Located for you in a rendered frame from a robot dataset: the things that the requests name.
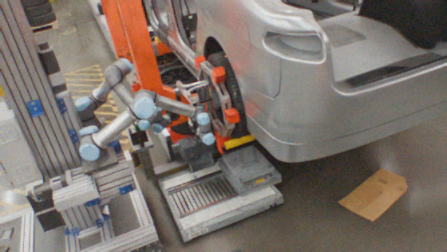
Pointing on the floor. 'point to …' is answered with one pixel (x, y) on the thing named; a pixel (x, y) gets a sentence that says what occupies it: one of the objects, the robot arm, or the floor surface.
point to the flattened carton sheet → (375, 194)
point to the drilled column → (147, 163)
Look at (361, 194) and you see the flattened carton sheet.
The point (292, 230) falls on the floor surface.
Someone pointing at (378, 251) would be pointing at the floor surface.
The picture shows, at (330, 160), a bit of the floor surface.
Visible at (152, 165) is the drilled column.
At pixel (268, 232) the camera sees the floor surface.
